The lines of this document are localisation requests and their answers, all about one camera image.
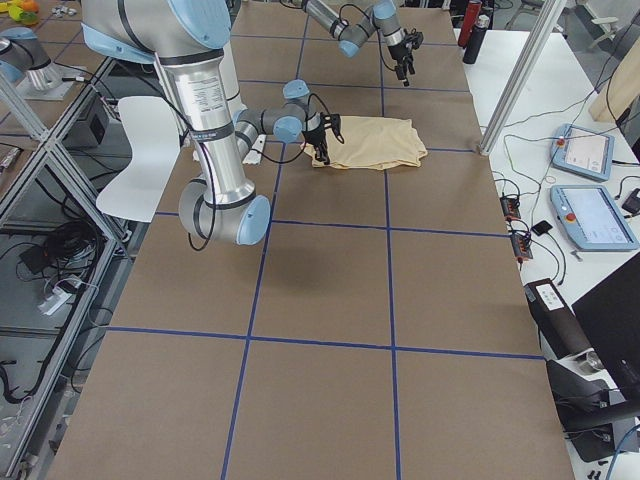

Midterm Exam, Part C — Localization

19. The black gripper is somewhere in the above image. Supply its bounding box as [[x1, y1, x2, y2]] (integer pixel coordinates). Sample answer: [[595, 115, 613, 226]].
[[389, 42, 415, 87], [304, 124, 345, 164]]

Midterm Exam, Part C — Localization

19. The beige long-sleeve printed shirt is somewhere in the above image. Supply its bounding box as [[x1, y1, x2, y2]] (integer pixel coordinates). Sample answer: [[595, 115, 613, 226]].
[[327, 116, 428, 171]]

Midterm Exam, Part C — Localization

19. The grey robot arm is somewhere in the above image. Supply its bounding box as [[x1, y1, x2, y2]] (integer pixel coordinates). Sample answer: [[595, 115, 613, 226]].
[[82, 1, 341, 245], [280, 1, 424, 87]]

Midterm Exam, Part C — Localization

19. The black steel-capped water bottle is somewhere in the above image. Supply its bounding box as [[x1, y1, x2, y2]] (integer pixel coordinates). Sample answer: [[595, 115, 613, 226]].
[[462, 15, 491, 65]]

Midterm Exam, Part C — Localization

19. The red water bottle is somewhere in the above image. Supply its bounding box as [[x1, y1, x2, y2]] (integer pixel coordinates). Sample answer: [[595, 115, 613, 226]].
[[458, 0, 482, 48]]

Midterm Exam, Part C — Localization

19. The white plastic chair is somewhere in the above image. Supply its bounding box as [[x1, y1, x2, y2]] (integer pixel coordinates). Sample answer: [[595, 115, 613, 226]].
[[96, 96, 180, 223]]

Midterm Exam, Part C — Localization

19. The light blue teach pendant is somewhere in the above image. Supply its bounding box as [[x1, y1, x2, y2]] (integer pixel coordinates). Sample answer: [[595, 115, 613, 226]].
[[550, 123, 615, 182], [550, 185, 639, 252]]

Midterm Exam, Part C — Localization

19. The black monitor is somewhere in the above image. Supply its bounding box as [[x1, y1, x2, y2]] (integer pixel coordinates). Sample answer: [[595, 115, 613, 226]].
[[572, 255, 639, 399]]

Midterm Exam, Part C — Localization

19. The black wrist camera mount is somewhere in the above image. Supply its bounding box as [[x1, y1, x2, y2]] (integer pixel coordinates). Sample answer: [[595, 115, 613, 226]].
[[404, 28, 424, 50], [321, 113, 341, 136]]

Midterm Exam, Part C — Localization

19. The aluminium frame post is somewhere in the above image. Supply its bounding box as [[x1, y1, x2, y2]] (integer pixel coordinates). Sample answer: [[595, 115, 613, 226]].
[[478, 0, 566, 156]]

